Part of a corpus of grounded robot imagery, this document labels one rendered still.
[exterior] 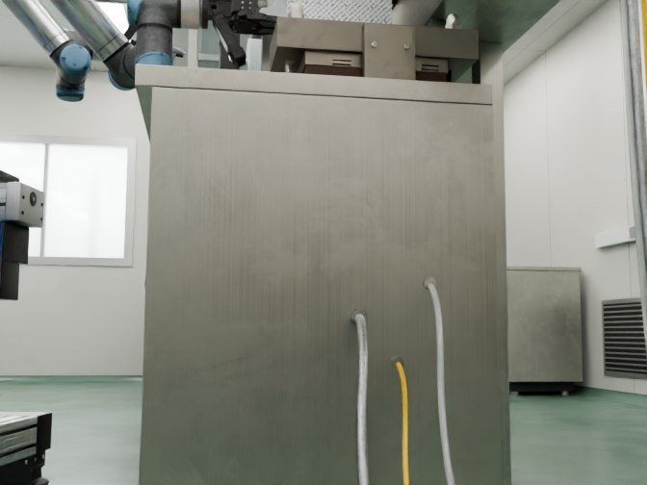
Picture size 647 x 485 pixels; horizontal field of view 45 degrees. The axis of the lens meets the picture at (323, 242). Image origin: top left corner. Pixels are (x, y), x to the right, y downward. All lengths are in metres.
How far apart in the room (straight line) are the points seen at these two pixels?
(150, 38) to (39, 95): 5.95
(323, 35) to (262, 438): 0.76
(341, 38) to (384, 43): 0.08
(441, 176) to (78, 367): 6.03
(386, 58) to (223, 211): 0.44
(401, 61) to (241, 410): 0.72
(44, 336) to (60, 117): 1.95
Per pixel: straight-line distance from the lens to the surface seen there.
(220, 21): 1.73
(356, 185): 1.43
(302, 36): 1.55
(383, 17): 1.82
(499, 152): 1.95
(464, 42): 1.63
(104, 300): 7.25
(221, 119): 1.43
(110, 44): 1.81
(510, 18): 1.90
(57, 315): 7.30
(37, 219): 2.02
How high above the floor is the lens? 0.43
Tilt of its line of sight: 7 degrees up
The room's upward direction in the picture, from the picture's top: straight up
